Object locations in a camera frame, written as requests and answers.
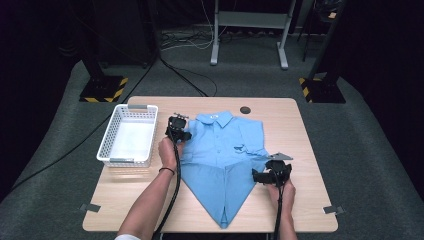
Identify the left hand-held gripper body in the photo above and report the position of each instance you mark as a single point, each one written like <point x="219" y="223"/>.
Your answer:
<point x="176" y="126"/>

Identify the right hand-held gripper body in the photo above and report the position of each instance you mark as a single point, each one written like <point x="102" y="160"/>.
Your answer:
<point x="279" y="170"/>

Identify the blue shirt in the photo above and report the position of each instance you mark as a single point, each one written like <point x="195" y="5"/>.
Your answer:
<point x="223" y="156"/>

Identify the person's left hand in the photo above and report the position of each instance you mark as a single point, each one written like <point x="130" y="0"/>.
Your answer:
<point x="168" y="153"/>

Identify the person's right hand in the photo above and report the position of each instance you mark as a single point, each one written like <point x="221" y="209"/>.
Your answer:
<point x="283" y="198"/>

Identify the black wristband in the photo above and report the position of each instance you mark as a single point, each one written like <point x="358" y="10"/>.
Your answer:
<point x="166" y="169"/>

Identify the white plastic basket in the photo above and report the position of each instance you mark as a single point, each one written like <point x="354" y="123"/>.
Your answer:
<point x="131" y="136"/>

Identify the grey tape piece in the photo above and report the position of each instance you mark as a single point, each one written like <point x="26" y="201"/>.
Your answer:
<point x="90" y="207"/>
<point x="333" y="210"/>

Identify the black yellow striped stand base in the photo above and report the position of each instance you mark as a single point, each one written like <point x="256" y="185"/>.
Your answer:
<point x="321" y="90"/>
<point x="103" y="88"/>

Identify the black cabinet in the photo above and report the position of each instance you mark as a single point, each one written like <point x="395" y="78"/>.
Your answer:
<point x="123" y="30"/>

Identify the white sleeve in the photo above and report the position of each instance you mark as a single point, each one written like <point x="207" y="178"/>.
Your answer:
<point x="126" y="237"/>

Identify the white metal stand frame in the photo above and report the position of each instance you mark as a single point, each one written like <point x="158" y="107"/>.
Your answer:
<point x="253" y="19"/>

